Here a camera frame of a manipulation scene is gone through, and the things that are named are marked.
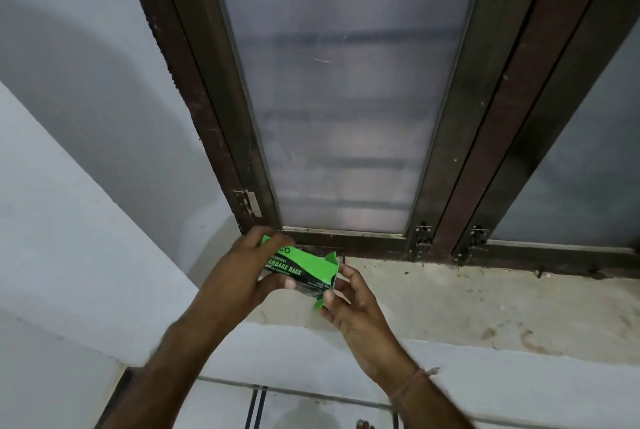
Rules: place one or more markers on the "person's left hand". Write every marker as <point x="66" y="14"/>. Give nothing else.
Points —
<point x="230" y="279"/>

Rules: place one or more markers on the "person's right hand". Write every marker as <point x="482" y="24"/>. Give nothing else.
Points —
<point x="365" y="323"/>

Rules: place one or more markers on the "person's left thumb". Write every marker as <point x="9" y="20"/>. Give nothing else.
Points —
<point x="277" y="285"/>

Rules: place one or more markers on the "person's right thumb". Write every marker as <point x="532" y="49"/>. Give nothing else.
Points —
<point x="349" y="278"/>

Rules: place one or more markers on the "green garbage bag box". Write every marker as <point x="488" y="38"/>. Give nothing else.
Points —
<point x="300" y="271"/>

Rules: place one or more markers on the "person's right forearm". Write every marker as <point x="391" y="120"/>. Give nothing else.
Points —
<point x="430" y="403"/>

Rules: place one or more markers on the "person's left forearm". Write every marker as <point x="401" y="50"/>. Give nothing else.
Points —
<point x="170" y="368"/>

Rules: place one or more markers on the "metal window hinge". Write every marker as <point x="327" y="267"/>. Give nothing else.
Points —
<point x="248" y="209"/>

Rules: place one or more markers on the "orange thread wristband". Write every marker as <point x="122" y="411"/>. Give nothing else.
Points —
<point x="412" y="382"/>

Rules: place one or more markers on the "person's foot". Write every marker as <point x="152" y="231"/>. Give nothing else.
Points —
<point x="364" y="424"/>

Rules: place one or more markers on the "wide frosted window pane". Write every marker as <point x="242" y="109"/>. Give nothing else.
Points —
<point x="345" y="94"/>

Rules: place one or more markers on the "narrow frosted window pane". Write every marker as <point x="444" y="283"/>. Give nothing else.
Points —
<point x="580" y="159"/>

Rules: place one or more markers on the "metal window latch bracket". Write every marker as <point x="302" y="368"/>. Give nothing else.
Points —
<point x="423" y="241"/>
<point x="474" y="243"/>

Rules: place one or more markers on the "dark brown window frame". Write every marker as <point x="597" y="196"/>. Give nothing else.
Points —
<point x="480" y="144"/>

